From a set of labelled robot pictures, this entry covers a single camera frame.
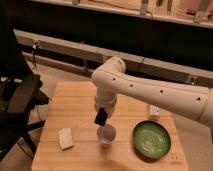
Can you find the black office chair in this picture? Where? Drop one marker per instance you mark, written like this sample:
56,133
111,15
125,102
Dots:
19,91

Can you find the white sponge block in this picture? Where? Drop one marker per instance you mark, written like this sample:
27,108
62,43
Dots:
65,138

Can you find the wooden table board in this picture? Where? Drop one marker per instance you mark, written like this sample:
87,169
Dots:
72,106

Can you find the green plate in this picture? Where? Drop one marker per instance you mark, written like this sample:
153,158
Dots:
151,139

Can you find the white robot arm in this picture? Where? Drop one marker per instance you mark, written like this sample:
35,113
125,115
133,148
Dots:
110,79

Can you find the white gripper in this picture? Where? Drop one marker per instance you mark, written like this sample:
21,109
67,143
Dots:
107,105

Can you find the white tube bottle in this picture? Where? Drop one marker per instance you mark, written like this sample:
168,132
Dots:
154,112

